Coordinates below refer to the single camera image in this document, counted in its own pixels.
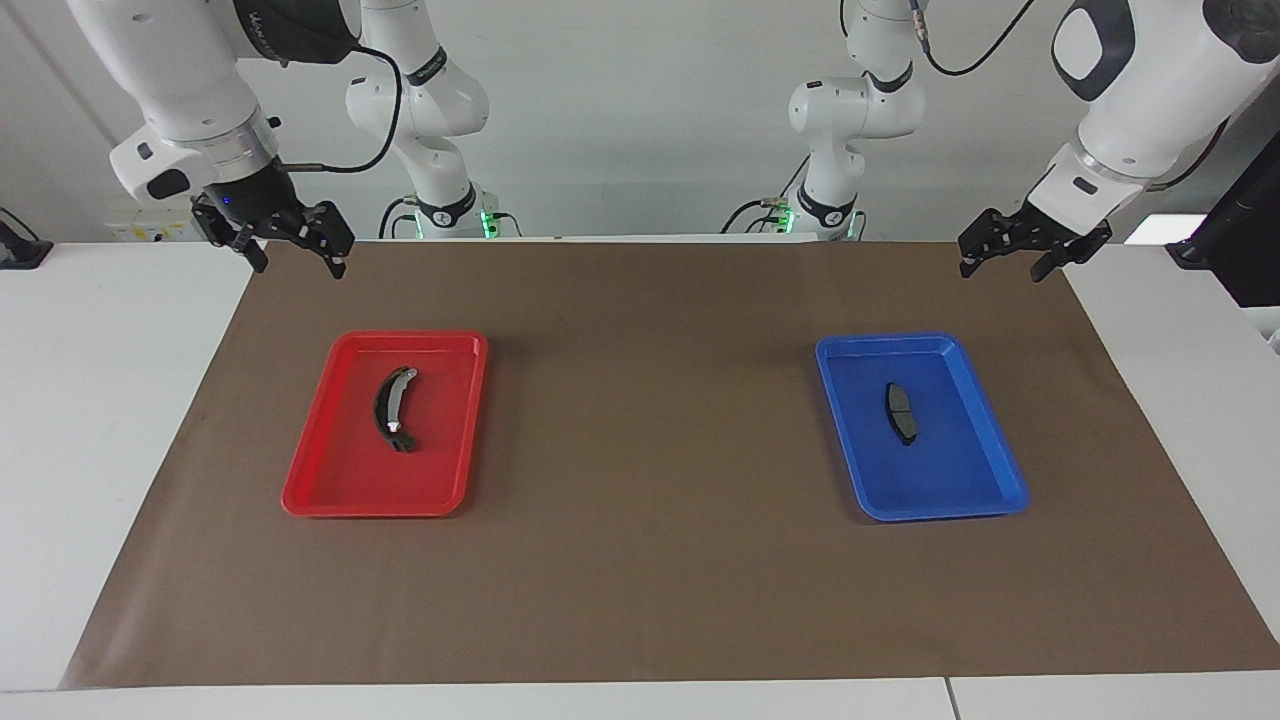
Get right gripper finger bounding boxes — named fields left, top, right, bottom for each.
left=298, top=202, right=357, bottom=280
left=191, top=200, right=270, bottom=274

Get long curved brake pad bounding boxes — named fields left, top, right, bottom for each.
left=373, top=366, right=420, bottom=453

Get small dark brake pad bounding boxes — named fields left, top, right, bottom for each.
left=885, top=382, right=919, bottom=447

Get black clamp device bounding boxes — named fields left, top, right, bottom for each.
left=0, top=207, right=53, bottom=271

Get blue plastic tray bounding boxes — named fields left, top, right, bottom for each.
left=815, top=333, right=1031, bottom=523

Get red plastic tray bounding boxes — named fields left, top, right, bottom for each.
left=281, top=331, right=489, bottom=518

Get brown paper mat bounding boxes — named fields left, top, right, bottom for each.
left=60, top=240, right=1280, bottom=691

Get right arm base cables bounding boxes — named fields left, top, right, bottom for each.
left=377, top=195, right=423, bottom=241

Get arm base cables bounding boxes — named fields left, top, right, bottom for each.
left=377, top=195, right=423, bottom=241
left=722, top=155, right=813, bottom=237

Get white wall socket box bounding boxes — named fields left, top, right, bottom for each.
left=108, top=205, right=201, bottom=243

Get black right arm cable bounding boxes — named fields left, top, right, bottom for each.
left=280, top=40, right=404, bottom=176

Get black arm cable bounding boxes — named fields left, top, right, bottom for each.
left=905, top=0, right=1037, bottom=78
left=280, top=40, right=404, bottom=176

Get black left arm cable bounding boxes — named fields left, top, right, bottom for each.
left=905, top=0, right=1037, bottom=78

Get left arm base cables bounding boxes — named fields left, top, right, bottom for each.
left=722, top=155, right=813, bottom=237

